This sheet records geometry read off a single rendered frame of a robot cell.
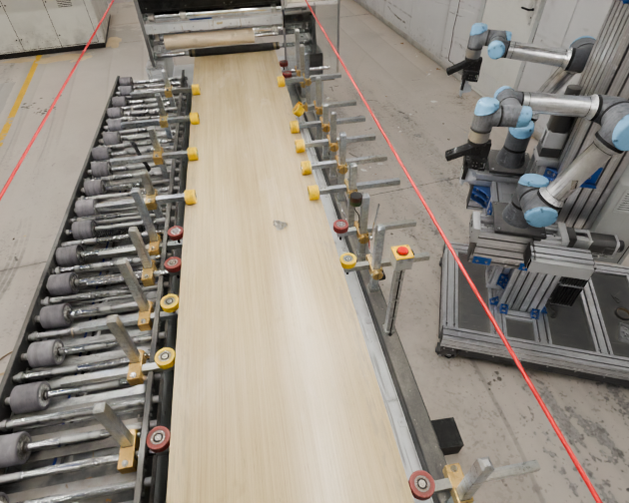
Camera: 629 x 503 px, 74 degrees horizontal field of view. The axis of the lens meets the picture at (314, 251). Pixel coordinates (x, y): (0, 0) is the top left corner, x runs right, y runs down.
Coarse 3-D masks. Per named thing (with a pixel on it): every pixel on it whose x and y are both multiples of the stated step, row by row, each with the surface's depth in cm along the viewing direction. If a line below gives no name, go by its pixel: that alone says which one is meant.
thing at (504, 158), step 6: (504, 150) 227; (510, 150) 224; (498, 156) 231; (504, 156) 228; (510, 156) 225; (516, 156) 224; (522, 156) 226; (498, 162) 231; (504, 162) 229; (510, 162) 227; (516, 162) 226; (522, 162) 228; (510, 168) 228; (516, 168) 228
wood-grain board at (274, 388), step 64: (256, 64) 375; (192, 128) 296; (256, 128) 294; (256, 192) 241; (192, 256) 205; (256, 256) 204; (320, 256) 204; (192, 320) 178; (256, 320) 178; (320, 320) 177; (192, 384) 158; (256, 384) 157; (320, 384) 157; (192, 448) 141; (256, 448) 141; (320, 448) 140; (384, 448) 140
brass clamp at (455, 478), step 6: (444, 468) 140; (444, 474) 141; (450, 474) 138; (456, 474) 137; (462, 474) 137; (450, 480) 136; (456, 480) 136; (456, 486) 135; (450, 492) 138; (456, 492) 134; (456, 498) 133
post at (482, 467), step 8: (488, 456) 116; (480, 464) 114; (488, 464) 114; (472, 472) 120; (480, 472) 115; (488, 472) 115; (464, 480) 126; (472, 480) 121; (480, 480) 119; (456, 488) 134; (464, 488) 127; (472, 488) 124; (464, 496) 129
